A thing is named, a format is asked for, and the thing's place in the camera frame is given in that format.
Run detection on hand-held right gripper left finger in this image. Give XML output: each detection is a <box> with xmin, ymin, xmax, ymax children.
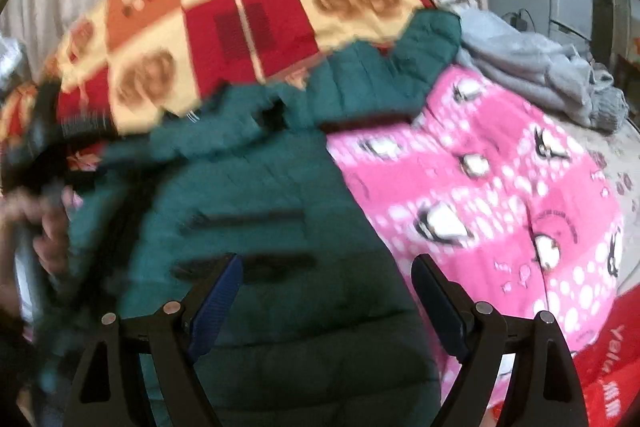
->
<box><xmin>64</xmin><ymin>252</ymin><xmax>245</xmax><ymax>427</ymax></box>

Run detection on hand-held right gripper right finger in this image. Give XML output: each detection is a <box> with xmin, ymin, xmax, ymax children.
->
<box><xmin>411</xmin><ymin>253</ymin><xmax>590</xmax><ymax>427</ymax></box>

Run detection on green puffer jacket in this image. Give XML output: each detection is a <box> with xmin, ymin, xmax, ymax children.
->
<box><xmin>30</xmin><ymin>9</ymin><xmax>463</xmax><ymax>427</ymax></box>

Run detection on grey sweat clothes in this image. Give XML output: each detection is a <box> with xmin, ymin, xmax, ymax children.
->
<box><xmin>457</xmin><ymin>9</ymin><xmax>630</xmax><ymax>132</ymax></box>

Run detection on person's left hand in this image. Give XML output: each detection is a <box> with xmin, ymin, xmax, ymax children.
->
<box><xmin>0</xmin><ymin>187</ymin><xmax>78</xmax><ymax>278</ymax></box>

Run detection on pink penguin-print blanket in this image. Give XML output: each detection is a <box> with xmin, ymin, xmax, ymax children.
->
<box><xmin>325</xmin><ymin>64</ymin><xmax>626</xmax><ymax>413</ymax></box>

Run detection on red plastic bag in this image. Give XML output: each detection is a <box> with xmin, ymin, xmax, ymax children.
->
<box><xmin>492</xmin><ymin>314</ymin><xmax>636</xmax><ymax>427</ymax></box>

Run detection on red orange rose-print quilt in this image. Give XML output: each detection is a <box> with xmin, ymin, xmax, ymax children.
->
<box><xmin>0</xmin><ymin>0</ymin><xmax>436</xmax><ymax>172</ymax></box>

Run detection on black charger with cable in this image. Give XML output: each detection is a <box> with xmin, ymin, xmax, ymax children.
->
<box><xmin>504</xmin><ymin>8</ymin><xmax>537</xmax><ymax>34</ymax></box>

